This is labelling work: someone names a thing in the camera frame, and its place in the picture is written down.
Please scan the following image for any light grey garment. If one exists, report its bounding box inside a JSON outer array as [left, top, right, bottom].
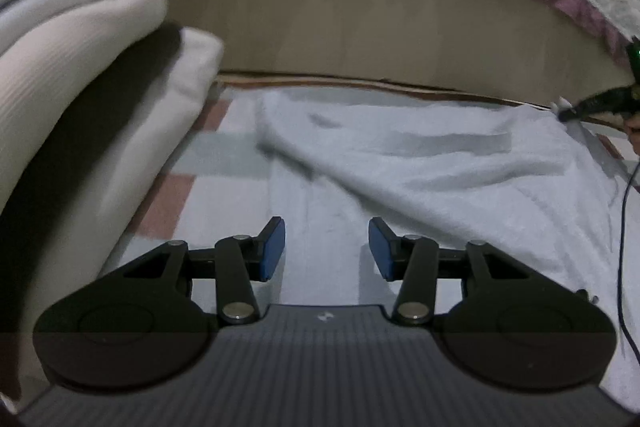
[[252, 89, 640, 413]]

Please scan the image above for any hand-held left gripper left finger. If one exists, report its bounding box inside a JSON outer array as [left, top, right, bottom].
[[122, 217, 287, 325]]

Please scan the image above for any checked cartoon dog rug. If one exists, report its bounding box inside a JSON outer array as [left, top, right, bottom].
[[80, 74, 640, 308]]

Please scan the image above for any stack of folded cream towels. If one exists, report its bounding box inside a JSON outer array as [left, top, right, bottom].
[[10, 29, 226, 333]]

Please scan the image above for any beige bed base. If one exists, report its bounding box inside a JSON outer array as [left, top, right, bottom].
[[127, 0, 636, 108]]

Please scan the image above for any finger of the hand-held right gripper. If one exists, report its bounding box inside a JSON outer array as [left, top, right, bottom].
[[556, 84, 640, 122]]

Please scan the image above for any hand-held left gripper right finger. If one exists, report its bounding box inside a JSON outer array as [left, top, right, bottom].
[[368, 217, 531, 325]]

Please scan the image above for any person's right hand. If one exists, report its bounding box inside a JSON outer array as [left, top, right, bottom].
[[625, 113, 640, 158]]

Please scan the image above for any black cable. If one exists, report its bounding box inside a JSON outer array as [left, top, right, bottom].
[[617, 159, 640, 365]]

